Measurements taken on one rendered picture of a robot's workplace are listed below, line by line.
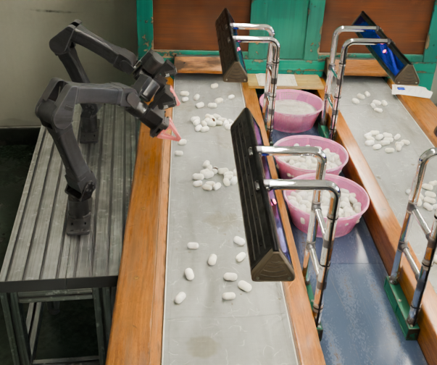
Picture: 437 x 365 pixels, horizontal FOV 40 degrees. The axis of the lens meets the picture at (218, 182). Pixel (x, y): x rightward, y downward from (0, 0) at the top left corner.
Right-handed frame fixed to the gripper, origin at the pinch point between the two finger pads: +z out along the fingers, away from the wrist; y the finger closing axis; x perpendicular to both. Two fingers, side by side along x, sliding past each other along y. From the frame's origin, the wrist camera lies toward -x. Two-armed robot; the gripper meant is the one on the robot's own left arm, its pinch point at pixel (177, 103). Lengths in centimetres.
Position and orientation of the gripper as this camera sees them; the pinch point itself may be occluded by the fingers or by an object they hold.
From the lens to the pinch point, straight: 235.4
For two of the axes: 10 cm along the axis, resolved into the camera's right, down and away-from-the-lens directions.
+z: 7.4, 5.5, 3.8
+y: -0.5, -5.2, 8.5
